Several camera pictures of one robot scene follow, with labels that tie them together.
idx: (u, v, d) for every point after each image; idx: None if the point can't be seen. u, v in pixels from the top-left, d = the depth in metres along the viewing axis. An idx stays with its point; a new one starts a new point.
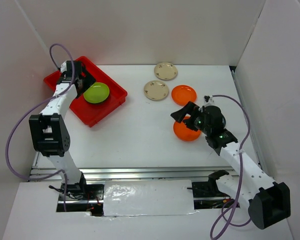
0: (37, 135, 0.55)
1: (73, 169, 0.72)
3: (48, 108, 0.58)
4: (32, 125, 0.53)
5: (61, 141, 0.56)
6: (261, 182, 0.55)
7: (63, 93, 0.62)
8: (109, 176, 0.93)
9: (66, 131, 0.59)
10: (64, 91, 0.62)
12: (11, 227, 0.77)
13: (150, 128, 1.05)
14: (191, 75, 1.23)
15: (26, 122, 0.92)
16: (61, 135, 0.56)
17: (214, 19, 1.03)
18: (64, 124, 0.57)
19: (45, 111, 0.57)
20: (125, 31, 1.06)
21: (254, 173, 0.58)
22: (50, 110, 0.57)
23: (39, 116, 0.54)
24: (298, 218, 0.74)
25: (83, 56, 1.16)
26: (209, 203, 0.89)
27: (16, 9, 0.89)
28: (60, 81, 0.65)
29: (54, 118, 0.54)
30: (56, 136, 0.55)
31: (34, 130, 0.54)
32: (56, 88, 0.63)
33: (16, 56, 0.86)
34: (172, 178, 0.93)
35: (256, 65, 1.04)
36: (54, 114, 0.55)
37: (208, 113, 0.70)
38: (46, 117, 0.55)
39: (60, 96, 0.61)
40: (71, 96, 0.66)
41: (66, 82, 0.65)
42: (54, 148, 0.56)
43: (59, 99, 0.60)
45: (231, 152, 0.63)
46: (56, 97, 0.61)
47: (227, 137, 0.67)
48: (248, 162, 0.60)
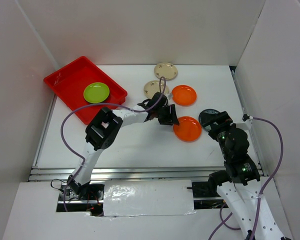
0: (96, 121, 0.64)
1: (89, 168, 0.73)
3: (118, 112, 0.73)
4: (100, 112, 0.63)
5: (106, 139, 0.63)
6: (271, 236, 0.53)
7: (136, 111, 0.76)
8: (109, 176, 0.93)
9: (114, 136, 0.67)
10: (137, 111, 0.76)
12: (11, 227, 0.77)
13: (151, 128, 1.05)
14: (191, 75, 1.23)
15: (26, 122, 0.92)
16: (110, 135, 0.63)
17: (214, 19, 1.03)
18: (118, 129, 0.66)
19: (115, 111, 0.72)
20: (125, 31, 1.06)
21: (267, 223, 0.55)
22: (119, 113, 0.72)
23: (109, 110, 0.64)
24: (298, 218, 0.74)
25: (84, 57, 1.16)
26: (209, 203, 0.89)
27: (16, 9, 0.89)
28: (141, 104, 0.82)
29: (117, 120, 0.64)
30: (105, 133, 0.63)
31: (98, 117, 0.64)
32: (136, 106, 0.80)
33: (16, 56, 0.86)
34: (172, 178, 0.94)
35: (256, 66, 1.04)
36: (118, 117, 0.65)
37: (233, 139, 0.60)
38: (112, 115, 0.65)
39: (132, 111, 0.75)
40: (139, 118, 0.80)
41: (142, 107, 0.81)
42: (96, 139, 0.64)
43: (130, 112, 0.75)
45: (249, 193, 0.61)
46: (129, 109, 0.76)
47: (249, 170, 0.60)
48: (263, 210, 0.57)
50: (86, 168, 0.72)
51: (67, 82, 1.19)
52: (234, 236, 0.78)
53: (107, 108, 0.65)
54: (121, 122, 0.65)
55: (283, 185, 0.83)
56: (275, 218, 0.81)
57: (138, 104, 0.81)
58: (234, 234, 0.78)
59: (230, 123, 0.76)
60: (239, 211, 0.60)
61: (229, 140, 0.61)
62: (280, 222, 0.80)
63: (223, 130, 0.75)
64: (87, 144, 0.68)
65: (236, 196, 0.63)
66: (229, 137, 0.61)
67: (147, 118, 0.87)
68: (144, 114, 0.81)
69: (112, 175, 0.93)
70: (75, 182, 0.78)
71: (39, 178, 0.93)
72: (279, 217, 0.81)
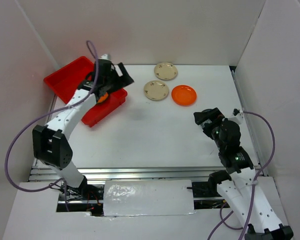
0: (38, 146, 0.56)
1: (72, 177, 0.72)
3: (55, 122, 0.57)
4: (35, 136, 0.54)
5: (58, 160, 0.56)
6: (268, 222, 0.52)
7: (76, 104, 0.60)
8: (117, 176, 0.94)
9: (68, 148, 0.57)
10: (77, 104, 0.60)
12: (11, 227, 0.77)
13: (151, 129, 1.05)
14: (191, 75, 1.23)
15: (26, 123, 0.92)
16: (59, 155, 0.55)
17: (214, 19, 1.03)
18: (66, 142, 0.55)
19: (52, 124, 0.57)
20: (125, 31, 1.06)
21: (263, 210, 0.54)
22: (56, 123, 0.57)
23: (43, 128, 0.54)
24: (298, 218, 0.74)
25: (83, 57, 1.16)
26: (209, 203, 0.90)
27: (16, 9, 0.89)
28: (82, 85, 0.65)
29: (56, 136, 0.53)
30: (55, 153, 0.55)
31: (37, 141, 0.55)
32: (75, 95, 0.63)
33: (16, 56, 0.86)
34: (172, 178, 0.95)
35: (256, 65, 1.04)
36: (58, 131, 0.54)
37: (226, 130, 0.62)
38: (50, 131, 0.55)
39: (73, 108, 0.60)
40: (88, 105, 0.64)
41: (86, 90, 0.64)
42: (51, 160, 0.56)
43: (71, 112, 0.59)
45: (244, 181, 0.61)
46: (68, 108, 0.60)
47: (243, 160, 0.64)
48: (259, 198, 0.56)
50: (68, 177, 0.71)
51: (67, 82, 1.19)
52: (234, 236, 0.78)
53: (41, 126, 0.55)
54: (62, 136, 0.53)
55: (283, 185, 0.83)
56: None
57: (79, 88, 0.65)
58: (234, 233, 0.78)
59: (222, 118, 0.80)
60: (238, 206, 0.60)
61: (222, 131, 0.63)
62: None
63: (216, 125, 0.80)
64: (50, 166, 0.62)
65: (236, 193, 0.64)
66: (222, 129, 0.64)
67: (98, 96, 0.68)
68: (92, 97, 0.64)
69: (119, 175, 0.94)
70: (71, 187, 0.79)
71: (39, 178, 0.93)
72: (279, 217, 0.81)
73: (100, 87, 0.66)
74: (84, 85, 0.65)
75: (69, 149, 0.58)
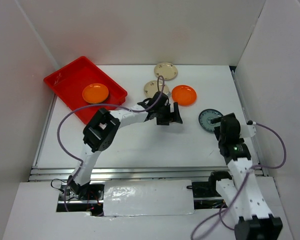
0: (94, 122, 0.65)
1: (89, 169, 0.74)
3: (116, 113, 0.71)
4: (97, 115, 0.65)
5: (102, 141, 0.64)
6: (256, 209, 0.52)
7: (134, 111, 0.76)
8: (132, 177, 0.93)
9: (111, 138, 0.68)
10: (136, 111, 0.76)
12: (11, 227, 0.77)
13: (151, 129, 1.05)
14: (191, 75, 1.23)
15: (26, 123, 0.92)
16: (106, 137, 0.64)
17: (214, 19, 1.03)
18: (115, 131, 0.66)
19: (114, 112, 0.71)
20: (125, 31, 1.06)
21: (254, 198, 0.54)
22: (117, 114, 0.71)
23: (105, 111, 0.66)
24: (298, 218, 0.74)
25: (83, 56, 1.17)
26: (209, 203, 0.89)
27: (16, 9, 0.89)
28: (140, 103, 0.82)
29: (114, 121, 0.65)
30: (102, 135, 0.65)
31: (96, 118, 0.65)
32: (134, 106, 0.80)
33: (16, 56, 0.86)
34: (172, 178, 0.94)
35: (256, 66, 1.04)
36: (116, 119, 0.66)
37: (223, 118, 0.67)
38: (108, 116, 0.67)
39: (131, 111, 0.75)
40: (138, 118, 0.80)
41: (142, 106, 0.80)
42: (93, 140, 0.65)
43: (129, 113, 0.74)
45: (238, 169, 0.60)
46: (128, 109, 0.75)
47: (241, 150, 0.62)
48: (252, 186, 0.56)
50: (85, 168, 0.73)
51: (67, 82, 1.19)
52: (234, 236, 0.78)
53: (105, 109, 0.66)
54: (117, 124, 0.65)
55: (283, 185, 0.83)
56: (276, 218, 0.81)
57: (138, 103, 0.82)
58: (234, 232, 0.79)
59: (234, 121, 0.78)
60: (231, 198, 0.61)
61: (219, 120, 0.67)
62: (280, 222, 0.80)
63: None
64: (85, 145, 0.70)
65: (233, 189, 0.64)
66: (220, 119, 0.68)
67: (147, 117, 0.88)
68: (144, 114, 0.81)
69: (134, 175, 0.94)
70: (75, 182, 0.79)
71: (39, 178, 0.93)
72: (279, 217, 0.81)
73: (152, 112, 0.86)
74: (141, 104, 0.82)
75: (111, 138, 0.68)
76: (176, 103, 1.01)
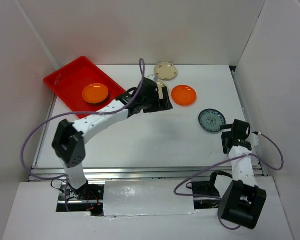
0: (58, 137, 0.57)
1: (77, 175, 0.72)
3: (81, 123, 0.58)
4: (58, 130, 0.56)
5: (69, 159, 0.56)
6: (245, 179, 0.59)
7: (107, 114, 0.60)
8: (132, 176, 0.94)
9: (82, 151, 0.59)
10: (110, 113, 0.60)
12: (11, 227, 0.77)
13: (151, 129, 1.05)
14: (191, 75, 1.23)
15: (26, 123, 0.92)
16: (72, 155, 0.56)
17: (214, 19, 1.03)
18: (82, 145, 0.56)
19: (78, 123, 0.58)
20: (125, 31, 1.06)
21: (245, 171, 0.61)
22: (83, 124, 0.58)
23: (66, 125, 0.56)
24: (298, 218, 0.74)
25: (83, 57, 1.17)
26: (208, 203, 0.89)
27: (16, 9, 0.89)
28: (120, 97, 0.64)
29: (76, 137, 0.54)
30: (68, 152, 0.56)
31: (59, 133, 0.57)
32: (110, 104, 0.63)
33: (16, 56, 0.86)
34: (172, 178, 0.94)
35: (256, 66, 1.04)
36: (79, 133, 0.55)
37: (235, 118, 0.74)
38: (73, 129, 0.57)
39: (102, 115, 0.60)
40: (118, 118, 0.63)
41: (122, 102, 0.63)
42: (62, 157, 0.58)
43: (99, 118, 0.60)
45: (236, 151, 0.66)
46: (99, 114, 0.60)
47: (244, 142, 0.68)
48: (245, 164, 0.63)
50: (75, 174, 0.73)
51: (67, 82, 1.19)
52: (234, 236, 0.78)
53: (67, 121, 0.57)
54: (81, 140, 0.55)
55: (283, 185, 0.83)
56: (275, 218, 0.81)
57: (117, 99, 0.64)
58: (235, 232, 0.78)
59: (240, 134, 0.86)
60: None
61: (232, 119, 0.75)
62: (279, 222, 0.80)
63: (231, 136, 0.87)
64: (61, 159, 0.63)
65: None
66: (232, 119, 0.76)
67: (133, 112, 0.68)
68: (125, 112, 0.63)
69: (134, 175, 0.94)
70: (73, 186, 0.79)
71: (39, 178, 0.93)
72: (279, 217, 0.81)
73: (138, 106, 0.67)
74: (121, 98, 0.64)
75: (82, 151, 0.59)
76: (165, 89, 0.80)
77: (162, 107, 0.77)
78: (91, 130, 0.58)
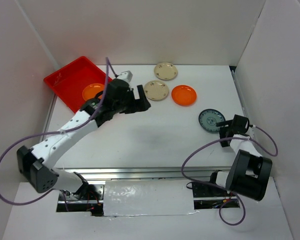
0: (21, 168, 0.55)
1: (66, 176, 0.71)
3: (42, 147, 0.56)
4: (18, 160, 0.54)
5: (37, 186, 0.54)
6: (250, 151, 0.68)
7: (70, 131, 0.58)
8: (132, 176, 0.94)
9: (51, 176, 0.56)
10: (71, 130, 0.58)
12: (11, 227, 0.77)
13: (150, 129, 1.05)
14: (191, 75, 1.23)
15: (26, 122, 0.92)
16: (38, 182, 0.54)
17: (214, 19, 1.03)
18: (46, 172, 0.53)
19: (37, 148, 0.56)
20: (125, 31, 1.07)
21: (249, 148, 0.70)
22: (42, 149, 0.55)
23: (23, 155, 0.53)
24: (298, 219, 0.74)
25: (84, 56, 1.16)
26: (209, 203, 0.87)
27: (16, 9, 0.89)
28: (85, 107, 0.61)
29: (35, 166, 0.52)
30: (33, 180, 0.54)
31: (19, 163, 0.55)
32: (74, 117, 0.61)
33: (16, 57, 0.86)
34: (172, 178, 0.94)
35: (256, 66, 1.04)
36: (38, 161, 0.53)
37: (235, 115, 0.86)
38: (32, 156, 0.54)
39: (65, 133, 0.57)
40: (84, 132, 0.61)
41: (88, 112, 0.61)
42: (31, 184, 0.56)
43: (60, 138, 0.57)
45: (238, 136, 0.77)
46: (60, 133, 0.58)
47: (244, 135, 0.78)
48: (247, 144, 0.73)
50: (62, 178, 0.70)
51: (67, 82, 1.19)
52: (234, 236, 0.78)
53: (24, 150, 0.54)
54: (43, 167, 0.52)
55: (283, 185, 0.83)
56: (275, 218, 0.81)
57: (81, 109, 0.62)
58: (235, 229, 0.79)
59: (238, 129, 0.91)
60: None
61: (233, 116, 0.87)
62: (280, 222, 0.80)
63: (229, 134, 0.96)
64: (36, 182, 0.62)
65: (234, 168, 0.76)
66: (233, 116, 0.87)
67: (101, 119, 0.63)
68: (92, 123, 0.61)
69: (135, 175, 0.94)
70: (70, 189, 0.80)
71: None
72: (279, 217, 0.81)
73: (107, 112, 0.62)
74: (86, 107, 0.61)
75: (51, 176, 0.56)
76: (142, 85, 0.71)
77: (138, 107, 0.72)
78: (52, 153, 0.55)
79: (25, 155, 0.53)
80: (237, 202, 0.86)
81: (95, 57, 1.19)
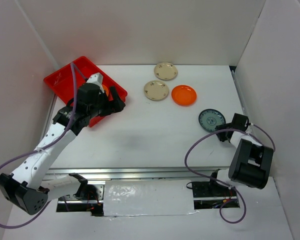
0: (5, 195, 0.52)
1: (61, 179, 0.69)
3: (22, 170, 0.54)
4: (0, 188, 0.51)
5: (27, 209, 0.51)
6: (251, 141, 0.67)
7: (47, 147, 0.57)
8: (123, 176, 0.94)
9: (39, 196, 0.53)
10: (48, 146, 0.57)
12: (11, 227, 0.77)
13: (150, 129, 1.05)
14: (191, 75, 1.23)
15: (26, 123, 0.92)
16: (27, 206, 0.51)
17: (214, 19, 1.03)
18: (32, 194, 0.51)
19: (18, 173, 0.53)
20: (125, 31, 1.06)
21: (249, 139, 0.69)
22: (24, 172, 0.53)
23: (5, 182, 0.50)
24: (298, 219, 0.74)
25: (84, 57, 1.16)
26: (209, 203, 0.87)
27: (16, 9, 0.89)
28: (58, 117, 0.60)
29: (20, 191, 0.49)
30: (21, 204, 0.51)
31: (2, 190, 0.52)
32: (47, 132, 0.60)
33: (16, 57, 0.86)
34: (172, 178, 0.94)
35: (256, 66, 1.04)
36: (21, 186, 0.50)
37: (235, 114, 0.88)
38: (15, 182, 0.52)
39: (43, 151, 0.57)
40: (61, 144, 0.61)
41: (63, 122, 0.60)
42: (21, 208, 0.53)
43: (39, 157, 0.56)
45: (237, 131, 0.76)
46: (38, 152, 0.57)
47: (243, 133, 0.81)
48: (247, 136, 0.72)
50: (58, 186, 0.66)
51: (67, 82, 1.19)
52: (234, 236, 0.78)
53: (4, 177, 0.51)
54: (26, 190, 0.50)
55: (283, 186, 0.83)
56: (275, 218, 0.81)
57: (54, 121, 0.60)
58: (236, 229, 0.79)
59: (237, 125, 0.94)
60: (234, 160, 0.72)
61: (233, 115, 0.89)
62: (279, 222, 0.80)
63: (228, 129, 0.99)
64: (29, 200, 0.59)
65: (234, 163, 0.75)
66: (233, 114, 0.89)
67: (78, 127, 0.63)
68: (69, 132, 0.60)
69: (126, 174, 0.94)
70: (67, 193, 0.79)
71: None
72: (278, 217, 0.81)
73: (83, 118, 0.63)
74: (60, 117, 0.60)
75: (40, 196, 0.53)
76: (112, 87, 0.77)
77: (112, 108, 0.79)
78: (35, 173, 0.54)
79: (6, 182, 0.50)
80: (237, 202, 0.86)
81: (95, 57, 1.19)
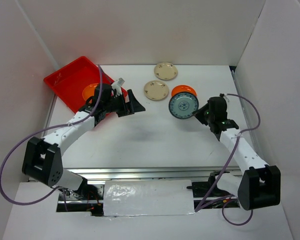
0: (29, 158, 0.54)
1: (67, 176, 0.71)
3: (53, 136, 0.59)
4: (28, 149, 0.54)
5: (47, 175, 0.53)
6: (252, 162, 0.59)
7: (76, 123, 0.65)
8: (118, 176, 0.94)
9: (59, 166, 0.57)
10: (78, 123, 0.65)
12: (11, 227, 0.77)
13: (150, 129, 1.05)
14: (191, 75, 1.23)
15: (26, 123, 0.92)
16: (50, 170, 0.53)
17: (214, 19, 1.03)
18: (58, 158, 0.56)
19: (49, 137, 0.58)
20: (125, 31, 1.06)
21: (247, 154, 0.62)
22: (54, 137, 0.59)
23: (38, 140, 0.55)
24: (298, 219, 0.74)
25: (83, 56, 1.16)
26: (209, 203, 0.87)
27: (16, 9, 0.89)
28: (82, 108, 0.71)
29: (52, 149, 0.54)
30: (43, 167, 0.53)
31: (28, 151, 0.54)
32: (75, 116, 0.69)
33: (16, 56, 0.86)
34: (172, 178, 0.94)
35: (256, 66, 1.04)
36: (54, 145, 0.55)
37: (212, 100, 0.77)
38: (45, 144, 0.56)
39: (72, 125, 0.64)
40: (85, 126, 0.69)
41: (86, 112, 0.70)
42: (37, 177, 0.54)
43: (69, 128, 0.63)
45: (229, 135, 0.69)
46: (68, 125, 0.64)
47: (229, 124, 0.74)
48: (244, 145, 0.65)
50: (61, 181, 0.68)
51: (67, 82, 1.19)
52: (234, 236, 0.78)
53: (36, 138, 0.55)
54: (57, 150, 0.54)
55: (283, 186, 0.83)
56: (275, 218, 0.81)
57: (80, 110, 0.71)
58: (235, 229, 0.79)
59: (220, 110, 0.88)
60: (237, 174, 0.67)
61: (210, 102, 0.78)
62: (279, 222, 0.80)
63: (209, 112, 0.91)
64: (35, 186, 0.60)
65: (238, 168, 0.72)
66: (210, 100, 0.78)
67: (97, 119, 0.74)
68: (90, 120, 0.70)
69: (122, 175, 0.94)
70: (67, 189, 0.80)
71: None
72: (278, 217, 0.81)
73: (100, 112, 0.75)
74: (84, 109, 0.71)
75: (58, 167, 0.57)
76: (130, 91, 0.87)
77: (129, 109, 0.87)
78: (64, 140, 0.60)
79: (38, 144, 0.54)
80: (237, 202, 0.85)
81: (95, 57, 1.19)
